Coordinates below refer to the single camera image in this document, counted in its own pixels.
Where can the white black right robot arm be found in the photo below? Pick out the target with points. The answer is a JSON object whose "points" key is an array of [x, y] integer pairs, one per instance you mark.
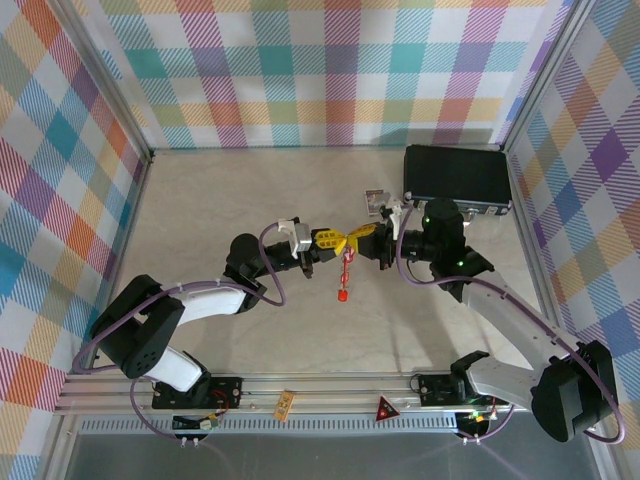
{"points": [[515, 320]]}

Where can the playing card box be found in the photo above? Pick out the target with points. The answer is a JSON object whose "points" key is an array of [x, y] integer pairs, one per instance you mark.
{"points": [[372, 197]]}

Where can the aluminium frame post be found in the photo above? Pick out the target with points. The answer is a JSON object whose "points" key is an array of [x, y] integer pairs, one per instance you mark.
{"points": [[106, 75], [543, 75]]}

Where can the black ribbed aluminium case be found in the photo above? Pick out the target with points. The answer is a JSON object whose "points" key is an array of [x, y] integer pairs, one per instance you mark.
{"points": [[455, 170]]}

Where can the red triangular warning sign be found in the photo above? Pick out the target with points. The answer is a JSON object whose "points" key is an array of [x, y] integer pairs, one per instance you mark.
{"points": [[385, 410]]}

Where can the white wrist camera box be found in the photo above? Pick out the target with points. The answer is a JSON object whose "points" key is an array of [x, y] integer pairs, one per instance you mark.
{"points": [[301, 239], [395, 207]]}

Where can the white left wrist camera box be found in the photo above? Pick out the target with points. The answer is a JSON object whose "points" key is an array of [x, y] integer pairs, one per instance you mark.
{"points": [[301, 239]]}

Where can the small green circuit board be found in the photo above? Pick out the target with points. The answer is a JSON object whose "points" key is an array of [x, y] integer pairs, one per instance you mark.
{"points": [[477, 419], [206, 424]]}

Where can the perforated metal strip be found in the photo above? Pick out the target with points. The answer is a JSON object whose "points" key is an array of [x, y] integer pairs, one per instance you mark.
{"points": [[325, 424]]}

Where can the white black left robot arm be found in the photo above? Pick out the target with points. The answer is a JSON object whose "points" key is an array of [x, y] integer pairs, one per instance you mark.
{"points": [[210, 302]]}

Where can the aluminium side rail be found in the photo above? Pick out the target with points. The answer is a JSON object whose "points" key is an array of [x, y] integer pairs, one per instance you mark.
{"points": [[131, 210], [538, 250]]}

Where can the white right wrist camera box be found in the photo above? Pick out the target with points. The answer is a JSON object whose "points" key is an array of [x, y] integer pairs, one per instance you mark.
{"points": [[395, 207]]}

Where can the aluminium front rail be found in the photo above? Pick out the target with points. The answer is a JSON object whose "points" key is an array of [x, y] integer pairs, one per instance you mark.
{"points": [[325, 387]]}

